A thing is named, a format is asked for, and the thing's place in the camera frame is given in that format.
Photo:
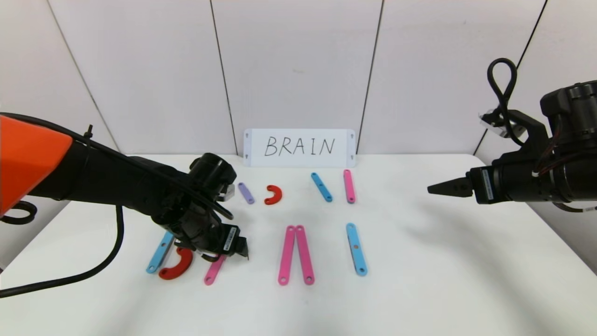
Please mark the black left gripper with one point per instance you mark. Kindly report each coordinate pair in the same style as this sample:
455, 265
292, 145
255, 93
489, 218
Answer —
230, 239

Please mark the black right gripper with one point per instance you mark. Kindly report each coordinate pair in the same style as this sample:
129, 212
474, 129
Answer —
484, 185

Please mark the long pink bar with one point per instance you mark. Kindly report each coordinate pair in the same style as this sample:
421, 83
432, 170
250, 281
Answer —
304, 254
286, 255
214, 270

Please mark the small red arc piece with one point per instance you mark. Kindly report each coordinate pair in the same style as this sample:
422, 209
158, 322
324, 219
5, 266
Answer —
277, 195

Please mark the white BRAIN word card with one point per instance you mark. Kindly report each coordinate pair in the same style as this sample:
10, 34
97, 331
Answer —
298, 161

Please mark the large red arc piece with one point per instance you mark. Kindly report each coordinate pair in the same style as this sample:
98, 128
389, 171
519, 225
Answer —
179, 269

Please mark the short purple bar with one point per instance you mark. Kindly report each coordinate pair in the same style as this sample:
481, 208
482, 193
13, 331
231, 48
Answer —
246, 193

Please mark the long blue bar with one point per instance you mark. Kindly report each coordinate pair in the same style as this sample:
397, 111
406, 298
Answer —
158, 254
356, 248

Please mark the short pink bar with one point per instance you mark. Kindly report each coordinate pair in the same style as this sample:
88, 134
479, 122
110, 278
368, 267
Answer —
349, 186

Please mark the short blue bar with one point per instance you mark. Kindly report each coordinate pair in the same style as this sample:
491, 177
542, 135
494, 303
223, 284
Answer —
322, 187

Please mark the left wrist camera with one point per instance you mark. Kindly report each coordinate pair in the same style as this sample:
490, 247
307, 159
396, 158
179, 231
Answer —
227, 192

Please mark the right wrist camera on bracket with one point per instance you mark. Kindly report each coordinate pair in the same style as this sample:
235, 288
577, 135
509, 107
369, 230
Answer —
534, 131

